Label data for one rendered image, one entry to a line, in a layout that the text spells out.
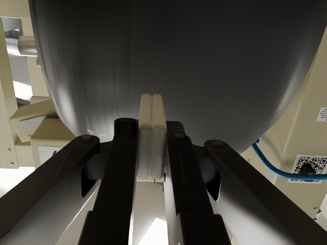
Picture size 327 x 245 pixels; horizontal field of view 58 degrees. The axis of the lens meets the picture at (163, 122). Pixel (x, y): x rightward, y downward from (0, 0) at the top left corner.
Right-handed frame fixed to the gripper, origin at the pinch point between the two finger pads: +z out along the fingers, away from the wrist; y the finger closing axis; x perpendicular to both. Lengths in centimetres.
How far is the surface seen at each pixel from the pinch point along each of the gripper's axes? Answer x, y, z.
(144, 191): -294, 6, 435
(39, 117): -28, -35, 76
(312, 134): -13.3, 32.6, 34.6
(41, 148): -33, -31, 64
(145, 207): -300, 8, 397
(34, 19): 5.6, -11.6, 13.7
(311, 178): -22, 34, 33
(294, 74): 2.0, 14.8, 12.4
